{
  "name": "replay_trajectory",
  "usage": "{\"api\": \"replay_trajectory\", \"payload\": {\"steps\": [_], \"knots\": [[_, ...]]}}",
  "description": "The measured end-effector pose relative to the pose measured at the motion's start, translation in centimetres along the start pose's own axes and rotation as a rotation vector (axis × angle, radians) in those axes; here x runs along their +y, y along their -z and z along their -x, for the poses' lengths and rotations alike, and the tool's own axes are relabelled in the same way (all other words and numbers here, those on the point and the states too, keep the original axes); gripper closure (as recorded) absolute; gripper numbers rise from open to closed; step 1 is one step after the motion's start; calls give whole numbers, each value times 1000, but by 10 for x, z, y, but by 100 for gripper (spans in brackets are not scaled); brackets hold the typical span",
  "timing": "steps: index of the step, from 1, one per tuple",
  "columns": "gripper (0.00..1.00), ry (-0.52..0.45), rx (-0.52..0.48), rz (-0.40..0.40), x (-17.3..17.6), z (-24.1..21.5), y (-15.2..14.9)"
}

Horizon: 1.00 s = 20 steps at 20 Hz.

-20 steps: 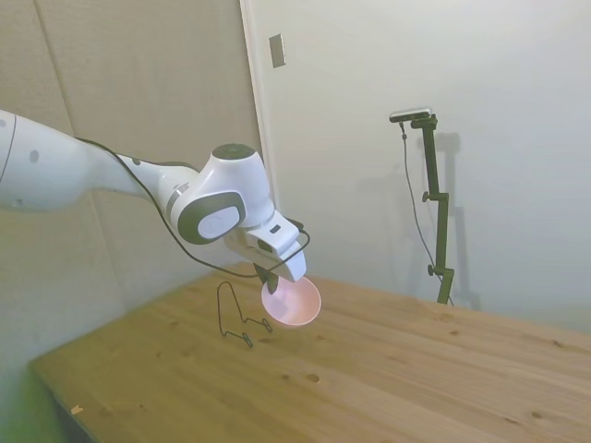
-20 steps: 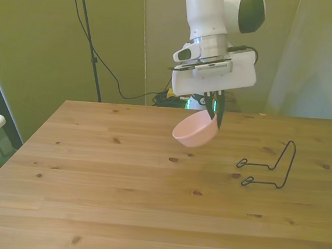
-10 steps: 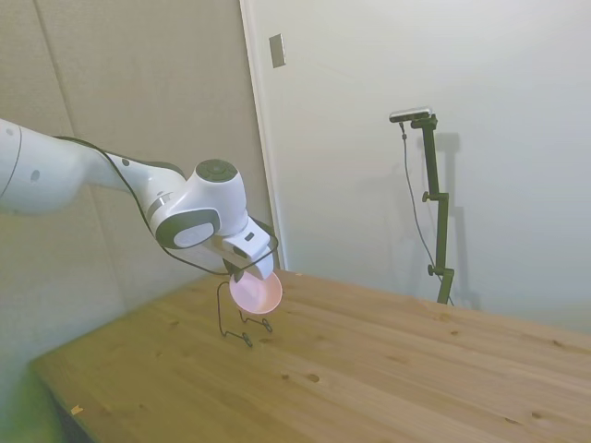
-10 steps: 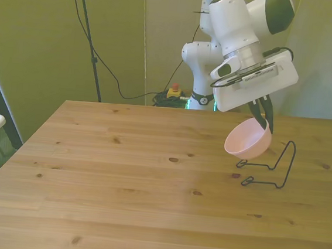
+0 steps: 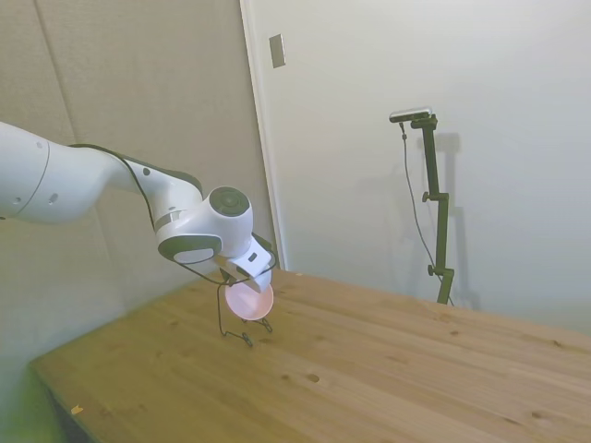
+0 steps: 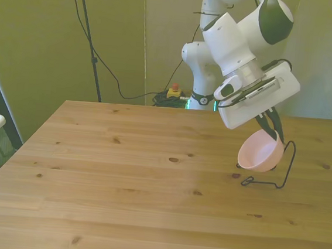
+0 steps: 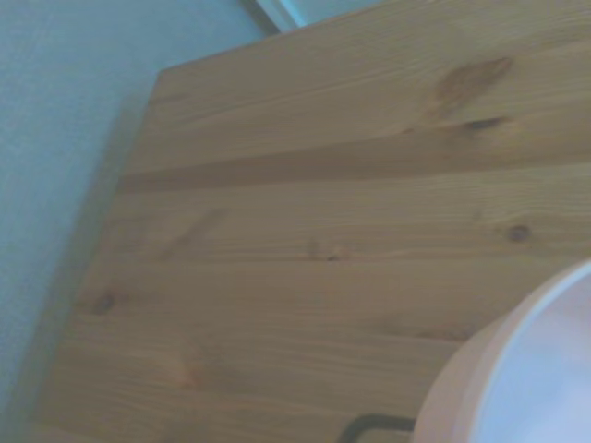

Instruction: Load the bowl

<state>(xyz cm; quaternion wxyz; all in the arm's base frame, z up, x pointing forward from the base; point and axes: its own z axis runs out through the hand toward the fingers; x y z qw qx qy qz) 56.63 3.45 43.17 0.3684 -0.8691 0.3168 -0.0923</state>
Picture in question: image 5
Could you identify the grey wall switch plate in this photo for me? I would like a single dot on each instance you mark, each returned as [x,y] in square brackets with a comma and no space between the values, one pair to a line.
[277,51]

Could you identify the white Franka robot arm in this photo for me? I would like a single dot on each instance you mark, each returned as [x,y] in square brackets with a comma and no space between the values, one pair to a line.
[83,184]

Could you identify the grey exterior camera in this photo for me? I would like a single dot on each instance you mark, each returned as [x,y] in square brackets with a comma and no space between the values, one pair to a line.
[411,113]

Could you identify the white door frame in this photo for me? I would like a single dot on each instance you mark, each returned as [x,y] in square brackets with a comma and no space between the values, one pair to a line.
[263,138]

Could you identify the dark green camera stand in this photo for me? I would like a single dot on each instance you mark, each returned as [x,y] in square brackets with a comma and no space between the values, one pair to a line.
[438,207]

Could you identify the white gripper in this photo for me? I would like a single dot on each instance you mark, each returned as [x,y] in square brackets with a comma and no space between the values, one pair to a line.
[251,259]

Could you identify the pink plastic bowl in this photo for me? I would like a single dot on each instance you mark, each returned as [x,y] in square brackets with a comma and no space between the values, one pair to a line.
[249,302]

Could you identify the small yellow scrap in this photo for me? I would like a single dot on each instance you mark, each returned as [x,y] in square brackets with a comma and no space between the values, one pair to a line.
[77,409]

